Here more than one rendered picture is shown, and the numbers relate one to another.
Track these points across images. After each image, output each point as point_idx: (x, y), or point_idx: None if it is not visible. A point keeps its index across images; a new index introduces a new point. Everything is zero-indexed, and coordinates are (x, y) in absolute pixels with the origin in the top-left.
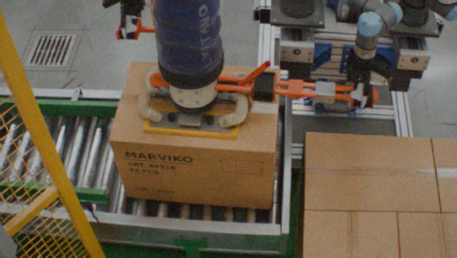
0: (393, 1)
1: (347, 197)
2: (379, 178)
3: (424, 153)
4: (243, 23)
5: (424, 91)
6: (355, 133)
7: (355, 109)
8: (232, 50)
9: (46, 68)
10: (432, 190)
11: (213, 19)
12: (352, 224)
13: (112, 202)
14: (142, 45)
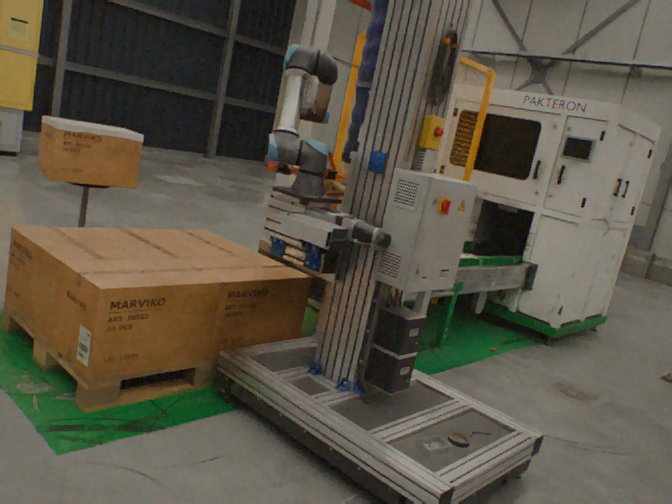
0: (331, 197)
1: (247, 259)
2: (238, 265)
3: (218, 275)
4: (531, 467)
5: (277, 484)
6: (293, 360)
7: (312, 362)
8: None
9: (549, 382)
10: (193, 263)
11: (351, 116)
12: (231, 253)
13: None
14: (541, 416)
